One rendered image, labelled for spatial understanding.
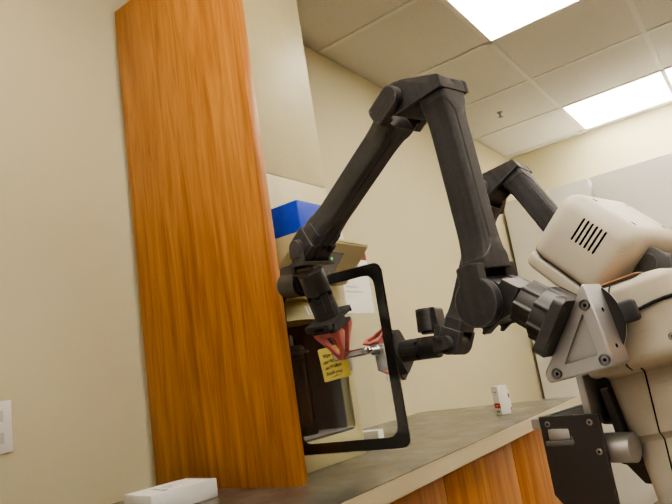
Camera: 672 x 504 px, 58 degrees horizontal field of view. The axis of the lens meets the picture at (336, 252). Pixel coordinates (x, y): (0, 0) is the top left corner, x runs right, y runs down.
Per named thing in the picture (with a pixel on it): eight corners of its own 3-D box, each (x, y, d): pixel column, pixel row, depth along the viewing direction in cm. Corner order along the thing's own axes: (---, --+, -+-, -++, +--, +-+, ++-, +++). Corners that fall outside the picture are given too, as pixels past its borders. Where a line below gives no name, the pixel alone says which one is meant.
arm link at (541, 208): (503, 144, 139) (524, 154, 146) (463, 186, 145) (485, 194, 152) (632, 294, 115) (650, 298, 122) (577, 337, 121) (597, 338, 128)
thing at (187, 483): (124, 514, 129) (122, 494, 129) (189, 495, 140) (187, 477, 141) (152, 516, 121) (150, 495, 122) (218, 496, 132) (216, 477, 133)
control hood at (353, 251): (265, 282, 149) (260, 243, 151) (341, 285, 175) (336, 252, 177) (301, 272, 143) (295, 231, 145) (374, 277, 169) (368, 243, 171)
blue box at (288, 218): (271, 243, 154) (267, 210, 155) (296, 246, 162) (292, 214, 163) (301, 233, 148) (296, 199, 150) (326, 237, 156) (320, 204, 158)
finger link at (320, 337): (324, 366, 130) (308, 327, 128) (339, 351, 136) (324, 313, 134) (350, 363, 126) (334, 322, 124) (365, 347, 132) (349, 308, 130)
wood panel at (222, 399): (156, 490, 156) (114, 11, 184) (165, 487, 159) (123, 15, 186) (299, 486, 129) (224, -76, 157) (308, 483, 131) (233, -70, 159)
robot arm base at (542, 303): (564, 301, 79) (604, 298, 87) (513, 275, 85) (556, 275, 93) (540, 358, 81) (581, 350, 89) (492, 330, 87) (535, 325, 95)
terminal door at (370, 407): (297, 455, 141) (275, 288, 149) (412, 447, 125) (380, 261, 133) (295, 456, 141) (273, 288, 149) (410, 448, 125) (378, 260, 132)
